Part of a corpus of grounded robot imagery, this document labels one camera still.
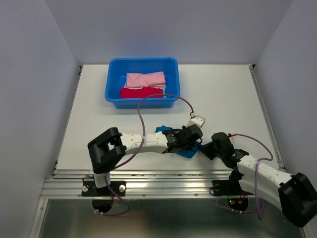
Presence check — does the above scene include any teal t shirt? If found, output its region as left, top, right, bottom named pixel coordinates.
left=155, top=125, right=201, bottom=159

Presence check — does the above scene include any blue plastic bin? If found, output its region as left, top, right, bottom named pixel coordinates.
left=105, top=57, right=180, bottom=109

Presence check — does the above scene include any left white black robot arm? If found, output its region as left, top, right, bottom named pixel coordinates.
left=87, top=124, right=203, bottom=196

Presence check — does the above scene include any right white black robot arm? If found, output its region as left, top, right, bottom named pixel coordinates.
left=200, top=132, right=317, bottom=228

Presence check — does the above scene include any light teal folded shirt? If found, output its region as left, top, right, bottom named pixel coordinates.
left=161, top=87, right=166, bottom=98

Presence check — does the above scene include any red folded t shirt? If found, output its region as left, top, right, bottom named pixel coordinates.
left=119, top=87, right=163, bottom=99

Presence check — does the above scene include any pink folded t shirt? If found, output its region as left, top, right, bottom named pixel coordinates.
left=124, top=71, right=166, bottom=89

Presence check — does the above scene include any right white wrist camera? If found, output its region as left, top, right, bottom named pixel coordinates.
left=228, top=133, right=235, bottom=144

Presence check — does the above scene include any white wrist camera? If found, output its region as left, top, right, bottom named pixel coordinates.
left=228, top=133, right=235, bottom=144
left=186, top=113, right=206, bottom=128

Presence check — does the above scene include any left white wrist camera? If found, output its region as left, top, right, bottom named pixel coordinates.
left=186, top=113, right=206, bottom=128

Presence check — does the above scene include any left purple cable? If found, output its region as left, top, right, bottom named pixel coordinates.
left=95, top=94, right=196, bottom=216

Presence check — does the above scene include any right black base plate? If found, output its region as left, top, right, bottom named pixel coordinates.
left=211, top=179, right=239, bottom=196

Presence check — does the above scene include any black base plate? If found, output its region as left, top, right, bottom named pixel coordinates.
left=81, top=180, right=126, bottom=197
left=211, top=179, right=239, bottom=196

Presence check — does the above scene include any aluminium rail frame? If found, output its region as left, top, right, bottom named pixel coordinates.
left=38, top=64, right=305, bottom=238

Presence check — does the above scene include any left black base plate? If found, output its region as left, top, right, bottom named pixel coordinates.
left=81, top=180, right=126, bottom=197

